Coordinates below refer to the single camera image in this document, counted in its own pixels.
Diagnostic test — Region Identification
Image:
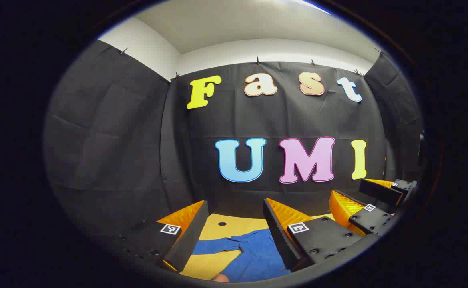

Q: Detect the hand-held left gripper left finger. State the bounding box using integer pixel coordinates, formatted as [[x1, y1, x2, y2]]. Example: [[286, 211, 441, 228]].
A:
[[114, 200, 210, 273]]

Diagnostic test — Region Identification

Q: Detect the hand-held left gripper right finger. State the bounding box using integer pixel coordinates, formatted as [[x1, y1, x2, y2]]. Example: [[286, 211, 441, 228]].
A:
[[263, 198, 366, 272]]

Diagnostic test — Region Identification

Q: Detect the blue corduroy shirt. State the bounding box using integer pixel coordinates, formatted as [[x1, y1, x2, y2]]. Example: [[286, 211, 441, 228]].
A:
[[192, 229, 292, 282]]

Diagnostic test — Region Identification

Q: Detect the black backdrop cloth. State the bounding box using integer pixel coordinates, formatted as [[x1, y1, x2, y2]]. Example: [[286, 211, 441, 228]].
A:
[[44, 39, 424, 240]]

